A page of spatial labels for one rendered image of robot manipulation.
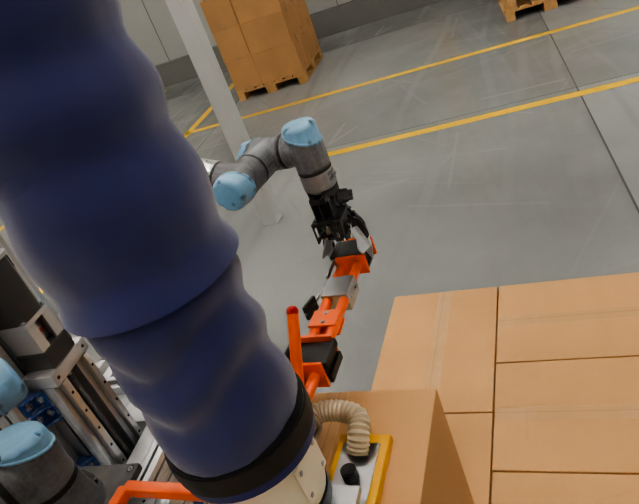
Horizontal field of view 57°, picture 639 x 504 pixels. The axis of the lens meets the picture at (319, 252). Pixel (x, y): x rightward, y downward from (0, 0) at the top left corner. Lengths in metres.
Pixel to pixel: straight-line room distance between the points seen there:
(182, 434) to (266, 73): 7.63
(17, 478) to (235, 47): 7.40
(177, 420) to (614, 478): 1.18
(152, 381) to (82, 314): 0.12
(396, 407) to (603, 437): 0.73
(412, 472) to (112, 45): 0.80
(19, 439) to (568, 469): 1.27
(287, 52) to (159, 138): 7.50
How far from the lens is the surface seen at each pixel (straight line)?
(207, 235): 0.70
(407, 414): 1.17
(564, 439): 1.77
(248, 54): 8.29
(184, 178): 0.67
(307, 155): 1.24
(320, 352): 1.14
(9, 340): 1.49
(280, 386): 0.83
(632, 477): 1.70
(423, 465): 1.09
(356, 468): 1.09
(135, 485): 1.12
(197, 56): 4.22
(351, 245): 1.41
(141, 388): 0.79
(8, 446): 1.31
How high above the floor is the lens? 1.92
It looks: 29 degrees down
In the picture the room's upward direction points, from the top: 22 degrees counter-clockwise
